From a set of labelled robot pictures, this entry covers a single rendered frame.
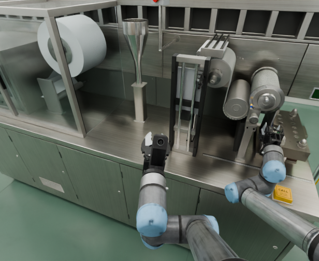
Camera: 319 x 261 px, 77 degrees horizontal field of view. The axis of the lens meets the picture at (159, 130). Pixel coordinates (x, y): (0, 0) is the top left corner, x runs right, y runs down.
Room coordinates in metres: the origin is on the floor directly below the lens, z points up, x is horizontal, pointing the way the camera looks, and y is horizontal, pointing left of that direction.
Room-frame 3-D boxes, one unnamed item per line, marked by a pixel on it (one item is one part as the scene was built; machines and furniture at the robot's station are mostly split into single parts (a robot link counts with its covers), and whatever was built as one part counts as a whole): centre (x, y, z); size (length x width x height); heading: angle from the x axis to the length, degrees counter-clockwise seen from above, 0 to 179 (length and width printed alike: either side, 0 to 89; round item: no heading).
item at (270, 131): (0.70, -0.51, 1.12); 0.12 x 0.08 x 0.09; 158
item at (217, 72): (0.91, -0.26, 1.34); 0.06 x 0.06 x 0.06; 68
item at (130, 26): (1.21, 0.13, 1.50); 0.14 x 0.14 x 0.06
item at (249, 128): (0.82, -0.45, 1.05); 0.06 x 0.05 x 0.31; 158
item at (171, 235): (0.30, 0.00, 1.12); 0.11 x 0.08 x 0.11; 89
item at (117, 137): (1.22, 0.36, 0.88); 2.52 x 0.66 x 0.04; 68
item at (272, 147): (0.62, -0.47, 1.11); 0.08 x 0.05 x 0.08; 68
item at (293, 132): (0.93, -0.73, 1.00); 0.40 x 0.16 x 0.06; 158
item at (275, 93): (0.96, -0.55, 1.25); 0.26 x 0.12 x 0.12; 158
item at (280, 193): (0.57, -0.56, 0.91); 0.07 x 0.07 x 0.02; 68
